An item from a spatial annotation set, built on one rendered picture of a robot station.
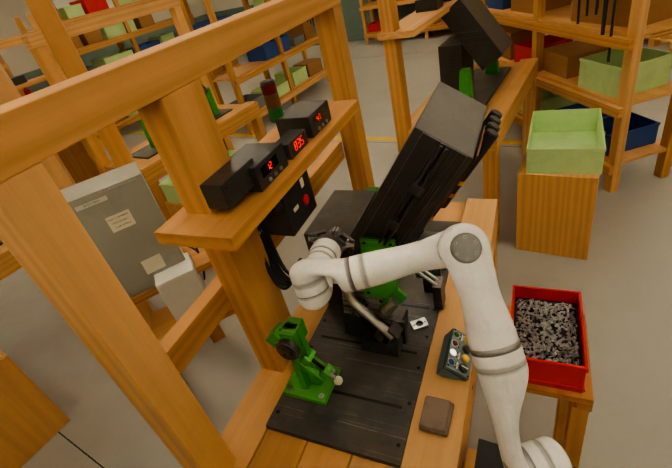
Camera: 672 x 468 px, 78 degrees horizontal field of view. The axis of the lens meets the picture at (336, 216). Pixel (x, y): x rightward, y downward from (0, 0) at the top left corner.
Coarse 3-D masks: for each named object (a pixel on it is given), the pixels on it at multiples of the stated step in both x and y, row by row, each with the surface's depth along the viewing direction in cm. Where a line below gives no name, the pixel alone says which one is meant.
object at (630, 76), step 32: (512, 0) 397; (544, 0) 349; (576, 0) 314; (608, 0) 274; (640, 0) 255; (512, 32) 413; (544, 32) 346; (576, 32) 310; (608, 32) 287; (640, 32) 266; (544, 64) 377; (576, 64) 346; (608, 64) 329; (640, 64) 289; (544, 96) 440; (576, 96) 329; (608, 96) 306; (640, 96) 295; (608, 128) 347; (640, 128) 316; (608, 160) 320
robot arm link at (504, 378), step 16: (512, 352) 73; (480, 368) 76; (496, 368) 73; (512, 368) 73; (528, 368) 75; (496, 384) 74; (512, 384) 73; (496, 400) 74; (512, 400) 73; (496, 416) 75; (512, 416) 73; (496, 432) 76; (512, 432) 73; (512, 448) 73; (512, 464) 73; (528, 464) 72
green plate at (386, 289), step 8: (360, 240) 132; (368, 240) 130; (376, 240) 129; (384, 240) 128; (392, 240) 127; (368, 248) 131; (376, 248) 130; (384, 248) 129; (368, 288) 136; (376, 288) 135; (384, 288) 134; (392, 288) 133; (368, 296) 138; (376, 296) 136; (384, 296) 135
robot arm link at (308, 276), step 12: (300, 264) 84; (312, 264) 83; (324, 264) 83; (336, 264) 83; (348, 264) 82; (300, 276) 82; (312, 276) 82; (324, 276) 85; (336, 276) 82; (348, 276) 81; (300, 288) 83; (312, 288) 83; (324, 288) 84; (348, 288) 82
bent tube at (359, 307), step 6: (348, 294) 136; (354, 294) 138; (348, 300) 137; (354, 300) 137; (354, 306) 137; (360, 306) 137; (360, 312) 137; (366, 312) 136; (366, 318) 137; (372, 318) 136; (378, 318) 137; (372, 324) 137; (378, 324) 136; (384, 324) 136; (384, 330) 135; (390, 336) 135
